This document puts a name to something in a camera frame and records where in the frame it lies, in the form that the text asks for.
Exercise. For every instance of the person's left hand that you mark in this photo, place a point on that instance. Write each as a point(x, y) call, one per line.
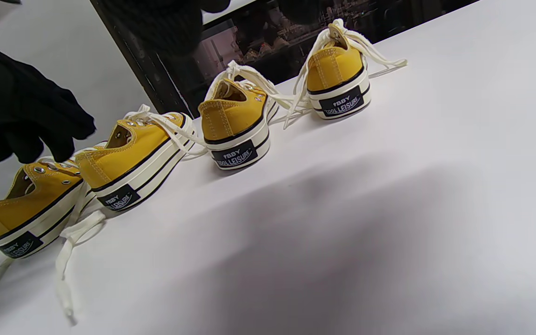
point(16, 107)

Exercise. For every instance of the person's right hand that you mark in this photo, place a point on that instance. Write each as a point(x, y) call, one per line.
point(156, 23)

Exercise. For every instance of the white shoe lace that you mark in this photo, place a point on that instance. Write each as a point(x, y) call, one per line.
point(389, 63)
point(79, 230)
point(236, 70)
point(143, 111)

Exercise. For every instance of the white roller blind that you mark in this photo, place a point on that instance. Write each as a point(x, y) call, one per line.
point(86, 56)
point(217, 16)

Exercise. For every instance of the dark window frame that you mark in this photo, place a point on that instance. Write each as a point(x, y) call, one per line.
point(156, 88)

